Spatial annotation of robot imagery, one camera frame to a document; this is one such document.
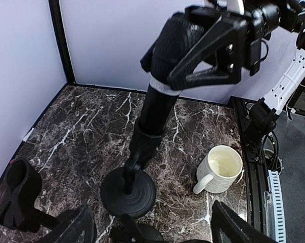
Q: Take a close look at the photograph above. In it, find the black front rail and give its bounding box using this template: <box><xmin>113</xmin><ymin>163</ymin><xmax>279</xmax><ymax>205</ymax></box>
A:
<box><xmin>229</xmin><ymin>96</ymin><xmax>269</xmax><ymax>234</ymax></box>

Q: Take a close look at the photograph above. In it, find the black stand of beige microphone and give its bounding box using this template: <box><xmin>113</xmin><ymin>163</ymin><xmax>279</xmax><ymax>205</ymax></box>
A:
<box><xmin>109</xmin><ymin>214</ymin><xmax>165</xmax><ymax>243</ymax></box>

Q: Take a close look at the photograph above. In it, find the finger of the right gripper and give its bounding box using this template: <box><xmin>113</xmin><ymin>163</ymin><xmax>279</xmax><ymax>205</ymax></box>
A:
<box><xmin>140</xmin><ymin>47</ymin><xmax>154</xmax><ymax>72</ymax></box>

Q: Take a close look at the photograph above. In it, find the black right corner post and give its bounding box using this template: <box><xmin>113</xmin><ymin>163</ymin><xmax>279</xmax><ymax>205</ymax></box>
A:
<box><xmin>48</xmin><ymin>0</ymin><xmax>76</xmax><ymax>85</ymax></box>

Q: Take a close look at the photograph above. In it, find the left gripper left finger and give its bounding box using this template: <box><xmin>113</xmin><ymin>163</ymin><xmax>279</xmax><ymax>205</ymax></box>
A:
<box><xmin>36</xmin><ymin>205</ymin><xmax>97</xmax><ymax>243</ymax></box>

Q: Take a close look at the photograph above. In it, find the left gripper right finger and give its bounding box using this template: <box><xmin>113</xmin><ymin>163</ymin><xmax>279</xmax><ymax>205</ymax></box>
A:
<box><xmin>210</xmin><ymin>200</ymin><xmax>275</xmax><ymax>243</ymax></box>

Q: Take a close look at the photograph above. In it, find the small black microphone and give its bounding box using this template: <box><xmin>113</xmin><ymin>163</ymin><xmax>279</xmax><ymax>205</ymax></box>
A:
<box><xmin>139</xmin><ymin>12</ymin><xmax>204</xmax><ymax>135</ymax></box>

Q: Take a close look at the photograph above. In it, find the black stand of tall microphone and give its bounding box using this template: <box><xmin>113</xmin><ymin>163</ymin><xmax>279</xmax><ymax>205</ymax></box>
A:
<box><xmin>0</xmin><ymin>159</ymin><xmax>59</xmax><ymax>233</ymax></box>

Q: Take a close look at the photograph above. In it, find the black stand of small microphone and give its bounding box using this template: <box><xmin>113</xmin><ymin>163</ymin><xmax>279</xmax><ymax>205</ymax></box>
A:
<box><xmin>100</xmin><ymin>119</ymin><xmax>165</xmax><ymax>218</ymax></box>

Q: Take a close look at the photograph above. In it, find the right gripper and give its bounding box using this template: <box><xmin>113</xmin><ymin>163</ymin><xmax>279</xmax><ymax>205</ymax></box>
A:
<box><xmin>167</xmin><ymin>6</ymin><xmax>250</xmax><ymax>91</ymax></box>

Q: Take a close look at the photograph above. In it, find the white cable duct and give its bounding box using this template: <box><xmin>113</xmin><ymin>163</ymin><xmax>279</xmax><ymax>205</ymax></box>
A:
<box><xmin>264</xmin><ymin>170</ymin><xmax>286</xmax><ymax>242</ymax></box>

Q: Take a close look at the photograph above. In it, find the cream ribbed mug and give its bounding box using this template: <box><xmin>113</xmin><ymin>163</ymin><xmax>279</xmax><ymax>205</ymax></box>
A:
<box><xmin>193</xmin><ymin>145</ymin><xmax>243</xmax><ymax>194</ymax></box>

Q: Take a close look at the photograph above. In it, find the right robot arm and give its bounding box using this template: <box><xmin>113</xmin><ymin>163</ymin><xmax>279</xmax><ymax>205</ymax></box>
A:
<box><xmin>141</xmin><ymin>1</ymin><xmax>305</xmax><ymax>157</ymax></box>

